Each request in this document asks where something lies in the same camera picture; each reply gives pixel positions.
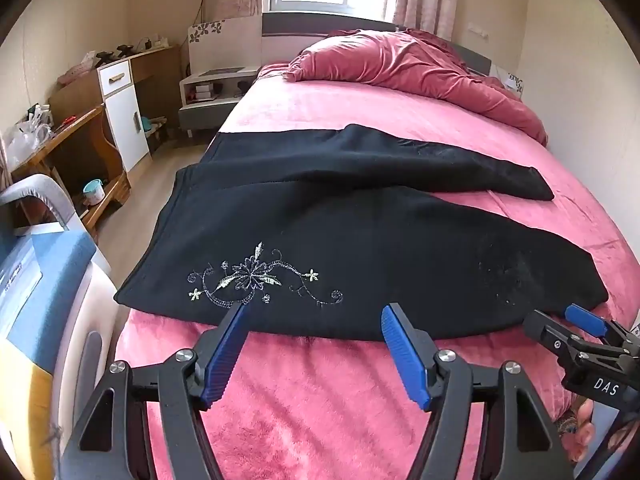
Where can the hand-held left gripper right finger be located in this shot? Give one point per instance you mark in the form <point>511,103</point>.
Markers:
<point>402,355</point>

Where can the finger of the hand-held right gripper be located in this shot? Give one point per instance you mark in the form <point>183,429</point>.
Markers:
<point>547,332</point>
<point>585,319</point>

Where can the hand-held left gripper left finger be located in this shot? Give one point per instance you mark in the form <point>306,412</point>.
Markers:
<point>227,355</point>

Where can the black embroidered pants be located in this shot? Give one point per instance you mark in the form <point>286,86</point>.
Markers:
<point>350,240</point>

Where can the person's right hand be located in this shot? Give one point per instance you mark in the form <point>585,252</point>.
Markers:
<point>584,427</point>

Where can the blue and white appliance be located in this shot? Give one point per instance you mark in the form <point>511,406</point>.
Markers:
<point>45,310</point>

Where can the teal cup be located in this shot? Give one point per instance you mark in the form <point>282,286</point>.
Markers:
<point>93,192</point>

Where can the white floral nightstand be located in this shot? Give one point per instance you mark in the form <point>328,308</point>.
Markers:
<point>515,83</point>
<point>215,87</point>

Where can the wooden desk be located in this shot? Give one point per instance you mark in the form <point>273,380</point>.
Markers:
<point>75,155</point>

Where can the white cabinet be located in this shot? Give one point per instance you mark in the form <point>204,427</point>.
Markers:
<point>125,120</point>

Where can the red duvet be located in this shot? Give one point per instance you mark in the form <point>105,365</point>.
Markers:
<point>400,60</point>

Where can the clear plastic bag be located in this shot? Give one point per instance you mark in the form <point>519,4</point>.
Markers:
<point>22,142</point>

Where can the pink tissue pack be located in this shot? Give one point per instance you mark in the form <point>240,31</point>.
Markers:
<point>75,74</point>

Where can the grey bed headboard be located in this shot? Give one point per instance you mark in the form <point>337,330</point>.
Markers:
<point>290,25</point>

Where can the grey padded frame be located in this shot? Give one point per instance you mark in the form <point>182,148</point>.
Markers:
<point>40,192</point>

